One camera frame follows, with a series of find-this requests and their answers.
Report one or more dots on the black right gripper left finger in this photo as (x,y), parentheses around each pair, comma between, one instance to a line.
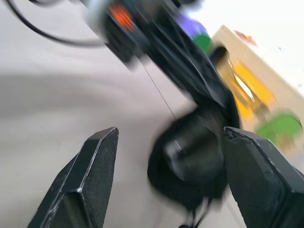
(90,171)

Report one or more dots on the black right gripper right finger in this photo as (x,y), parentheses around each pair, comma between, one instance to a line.
(261,180)

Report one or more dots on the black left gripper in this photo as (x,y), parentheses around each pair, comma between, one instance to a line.
(123,33)

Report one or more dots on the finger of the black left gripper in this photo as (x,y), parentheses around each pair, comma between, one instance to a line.
(199,59)

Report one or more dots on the shiny metal cup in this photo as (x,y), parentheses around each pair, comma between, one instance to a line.
(228,64)

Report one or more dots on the small green toy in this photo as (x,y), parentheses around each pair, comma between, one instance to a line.
(204,44)

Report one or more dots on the purple toy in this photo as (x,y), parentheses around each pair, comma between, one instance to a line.
(191,26)

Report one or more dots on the large green toy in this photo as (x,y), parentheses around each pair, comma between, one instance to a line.
(278,126)

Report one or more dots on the yellow block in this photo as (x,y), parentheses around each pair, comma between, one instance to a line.
(259,92)

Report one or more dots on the beige cardboard box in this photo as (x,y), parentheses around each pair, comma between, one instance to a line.
(280,76)

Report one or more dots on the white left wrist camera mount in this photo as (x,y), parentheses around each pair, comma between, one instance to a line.
(95,12)

